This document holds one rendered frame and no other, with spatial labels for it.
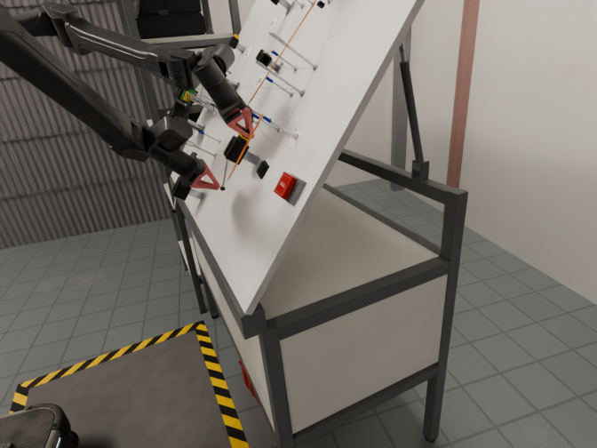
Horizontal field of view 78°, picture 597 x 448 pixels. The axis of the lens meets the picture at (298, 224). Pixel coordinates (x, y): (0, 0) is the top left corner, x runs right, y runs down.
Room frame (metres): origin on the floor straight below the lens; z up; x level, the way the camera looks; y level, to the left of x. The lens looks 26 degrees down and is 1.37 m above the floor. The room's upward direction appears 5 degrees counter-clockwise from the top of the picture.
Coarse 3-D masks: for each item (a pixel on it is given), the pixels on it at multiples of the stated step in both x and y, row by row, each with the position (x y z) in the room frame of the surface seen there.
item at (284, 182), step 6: (288, 174) 0.74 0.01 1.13; (282, 180) 0.75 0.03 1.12; (288, 180) 0.72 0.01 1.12; (294, 180) 0.72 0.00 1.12; (276, 186) 0.75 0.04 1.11; (282, 186) 0.73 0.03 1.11; (288, 186) 0.71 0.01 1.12; (276, 192) 0.74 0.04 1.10; (282, 192) 0.72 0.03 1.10; (288, 192) 0.71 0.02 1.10
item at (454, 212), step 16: (352, 160) 1.31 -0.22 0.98; (368, 160) 1.24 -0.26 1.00; (384, 176) 1.13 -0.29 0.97; (400, 176) 1.06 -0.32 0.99; (416, 176) 1.02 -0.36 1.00; (416, 192) 0.99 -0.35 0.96; (432, 192) 0.94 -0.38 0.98; (448, 192) 0.88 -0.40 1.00; (464, 192) 0.87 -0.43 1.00; (448, 208) 0.88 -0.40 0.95; (464, 208) 0.87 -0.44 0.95; (448, 224) 0.87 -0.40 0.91; (464, 224) 0.87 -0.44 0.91; (448, 240) 0.87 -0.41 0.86; (448, 256) 0.86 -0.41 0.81
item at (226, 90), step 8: (224, 80) 0.93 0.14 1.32; (216, 88) 0.92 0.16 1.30; (224, 88) 0.92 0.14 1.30; (232, 88) 0.95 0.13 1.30; (216, 96) 0.92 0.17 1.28; (224, 96) 0.92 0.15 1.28; (232, 96) 0.93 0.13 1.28; (216, 104) 0.94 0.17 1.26; (224, 104) 0.93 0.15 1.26; (232, 104) 0.93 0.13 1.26; (240, 104) 0.91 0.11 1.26; (224, 112) 0.91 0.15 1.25
